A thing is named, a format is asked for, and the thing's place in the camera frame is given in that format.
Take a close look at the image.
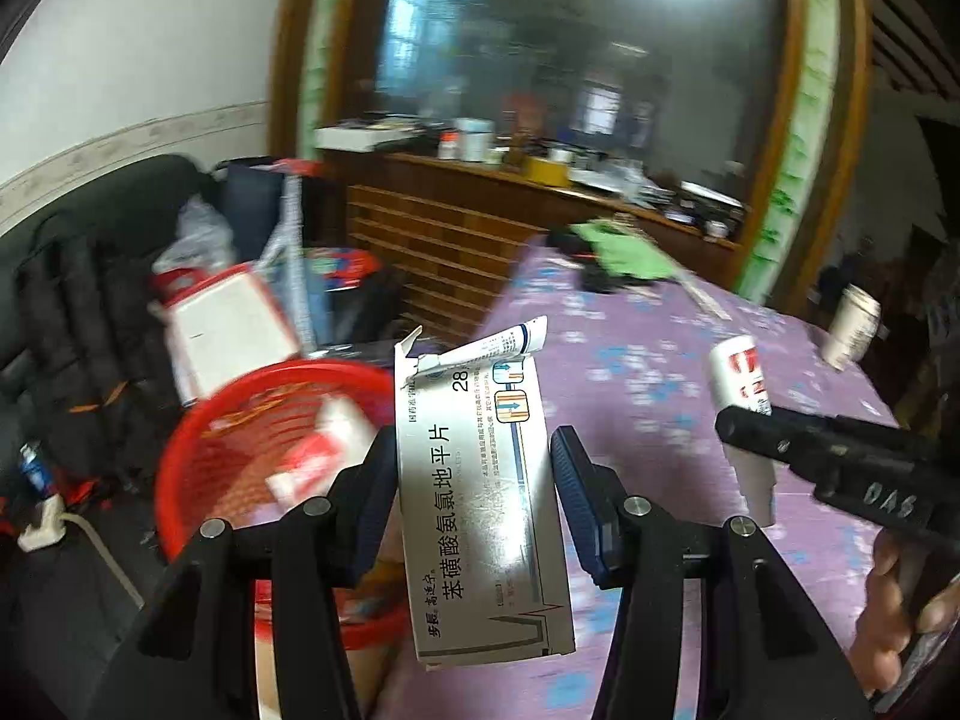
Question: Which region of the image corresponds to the white ointment tube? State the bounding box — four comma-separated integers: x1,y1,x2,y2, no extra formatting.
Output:
416,317,548,376

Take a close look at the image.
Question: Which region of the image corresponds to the white power strip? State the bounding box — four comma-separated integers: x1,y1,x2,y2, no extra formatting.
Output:
19,495,147,608

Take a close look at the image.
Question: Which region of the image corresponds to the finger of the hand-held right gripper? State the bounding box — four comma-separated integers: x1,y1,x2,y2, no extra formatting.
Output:
715,405,833,481

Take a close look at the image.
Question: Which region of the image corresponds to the navy blue bag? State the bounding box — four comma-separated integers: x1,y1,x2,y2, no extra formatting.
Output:
214,157,331,263

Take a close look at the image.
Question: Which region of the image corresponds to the white grey medicine box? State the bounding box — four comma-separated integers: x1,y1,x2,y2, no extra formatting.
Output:
394,326,577,672

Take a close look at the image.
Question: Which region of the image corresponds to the person's right hand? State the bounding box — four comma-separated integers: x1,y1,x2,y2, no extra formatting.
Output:
851,529,960,698

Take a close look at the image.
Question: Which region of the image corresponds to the bundle of thin silver sticks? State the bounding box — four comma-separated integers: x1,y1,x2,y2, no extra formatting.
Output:
615,217,732,323

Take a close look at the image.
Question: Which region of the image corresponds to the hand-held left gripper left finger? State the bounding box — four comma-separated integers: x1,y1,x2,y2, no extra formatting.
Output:
105,426,398,720

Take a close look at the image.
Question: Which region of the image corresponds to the white packet red print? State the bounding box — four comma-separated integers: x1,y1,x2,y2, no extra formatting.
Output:
315,394,376,458

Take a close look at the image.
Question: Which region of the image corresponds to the wood framed glass partition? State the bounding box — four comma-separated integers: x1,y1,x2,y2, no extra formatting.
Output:
270,0,875,301

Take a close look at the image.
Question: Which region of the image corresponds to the red plastic basket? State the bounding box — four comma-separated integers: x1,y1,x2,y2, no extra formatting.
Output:
154,360,413,652

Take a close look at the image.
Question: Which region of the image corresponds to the wooden counter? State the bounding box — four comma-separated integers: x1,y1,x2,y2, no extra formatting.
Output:
322,150,743,346

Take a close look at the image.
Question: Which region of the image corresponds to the black pouch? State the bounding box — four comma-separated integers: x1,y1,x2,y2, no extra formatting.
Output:
547,229,623,293

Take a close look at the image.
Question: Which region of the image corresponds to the red blue bag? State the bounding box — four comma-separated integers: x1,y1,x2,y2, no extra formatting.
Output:
304,244,387,290

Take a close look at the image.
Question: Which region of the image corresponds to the white spray bottle red label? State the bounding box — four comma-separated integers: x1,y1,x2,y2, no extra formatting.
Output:
709,335,777,526

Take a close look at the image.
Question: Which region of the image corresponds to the black leather sofa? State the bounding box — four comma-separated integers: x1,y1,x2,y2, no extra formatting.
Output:
0,154,406,720

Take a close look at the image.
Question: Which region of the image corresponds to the red white torn carton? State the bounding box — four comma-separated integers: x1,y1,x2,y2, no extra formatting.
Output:
266,435,353,511

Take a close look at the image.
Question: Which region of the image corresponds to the white box red rim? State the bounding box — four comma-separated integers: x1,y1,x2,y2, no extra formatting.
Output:
150,262,305,406

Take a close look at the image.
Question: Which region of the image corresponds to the clear plastic bag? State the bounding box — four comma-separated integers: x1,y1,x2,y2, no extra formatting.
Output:
154,195,241,275

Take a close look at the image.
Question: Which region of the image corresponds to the black backpack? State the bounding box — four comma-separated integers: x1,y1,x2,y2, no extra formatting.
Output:
15,236,185,466

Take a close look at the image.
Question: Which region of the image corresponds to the white flat box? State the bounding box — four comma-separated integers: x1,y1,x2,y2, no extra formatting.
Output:
313,124,417,152

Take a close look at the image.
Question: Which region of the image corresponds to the green cloth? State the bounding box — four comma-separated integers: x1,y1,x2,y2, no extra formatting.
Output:
570,219,680,278

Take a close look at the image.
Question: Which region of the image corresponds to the white cartoon print cup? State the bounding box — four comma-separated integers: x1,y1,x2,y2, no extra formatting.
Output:
821,286,882,372

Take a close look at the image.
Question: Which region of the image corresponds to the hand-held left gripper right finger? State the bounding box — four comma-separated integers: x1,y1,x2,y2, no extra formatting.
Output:
550,426,875,720

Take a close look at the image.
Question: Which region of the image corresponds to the bamboo painted pillar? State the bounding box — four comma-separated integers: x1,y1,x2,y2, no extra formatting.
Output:
731,0,845,305

